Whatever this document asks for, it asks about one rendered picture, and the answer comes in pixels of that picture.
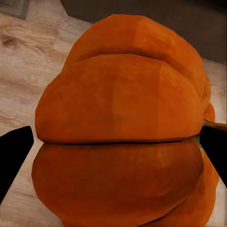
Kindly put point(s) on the pumpkin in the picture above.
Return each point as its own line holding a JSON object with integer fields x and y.
{"x": 121, "y": 127}

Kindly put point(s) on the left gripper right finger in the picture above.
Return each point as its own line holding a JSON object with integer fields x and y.
{"x": 214, "y": 143}

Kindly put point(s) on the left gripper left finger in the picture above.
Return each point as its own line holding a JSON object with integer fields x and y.
{"x": 14, "y": 148}

